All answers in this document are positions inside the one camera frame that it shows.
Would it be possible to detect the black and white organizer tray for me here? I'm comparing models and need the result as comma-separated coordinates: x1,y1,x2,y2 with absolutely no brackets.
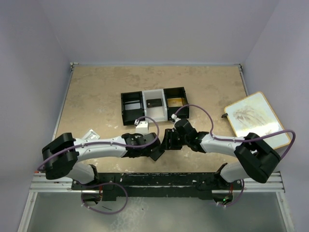
121,87,190,126

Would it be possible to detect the clear plastic card sleeve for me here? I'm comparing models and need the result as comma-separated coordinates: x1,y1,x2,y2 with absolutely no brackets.
82,129,100,140

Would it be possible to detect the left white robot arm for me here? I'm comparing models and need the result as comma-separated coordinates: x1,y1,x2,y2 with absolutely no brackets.
42,132,164,185

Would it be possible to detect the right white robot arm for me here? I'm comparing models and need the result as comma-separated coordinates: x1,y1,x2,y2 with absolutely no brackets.
161,119,281,183

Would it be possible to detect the gold credit card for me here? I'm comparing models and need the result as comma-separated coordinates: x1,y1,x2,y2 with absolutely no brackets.
167,98,184,107

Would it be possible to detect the black credit card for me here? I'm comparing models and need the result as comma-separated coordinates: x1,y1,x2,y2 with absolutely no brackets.
146,99,163,108

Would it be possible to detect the silver credit card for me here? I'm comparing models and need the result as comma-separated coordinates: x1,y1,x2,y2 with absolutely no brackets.
125,102,141,111

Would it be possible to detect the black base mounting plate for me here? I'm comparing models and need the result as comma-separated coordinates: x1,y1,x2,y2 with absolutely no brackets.
72,173,242,201

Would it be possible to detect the white board with wood rim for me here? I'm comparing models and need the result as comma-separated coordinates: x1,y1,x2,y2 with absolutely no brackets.
224,92,284,137

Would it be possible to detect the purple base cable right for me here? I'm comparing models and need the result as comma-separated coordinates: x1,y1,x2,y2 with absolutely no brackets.
216,178,245,208

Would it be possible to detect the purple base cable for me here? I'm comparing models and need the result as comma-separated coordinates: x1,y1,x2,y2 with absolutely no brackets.
81,181,129,215
216,178,245,208

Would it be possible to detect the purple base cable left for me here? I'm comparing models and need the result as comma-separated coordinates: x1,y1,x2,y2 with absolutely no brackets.
81,181,129,215

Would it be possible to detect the aluminium frame rail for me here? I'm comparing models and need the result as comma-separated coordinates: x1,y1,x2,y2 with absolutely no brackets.
18,173,295,232

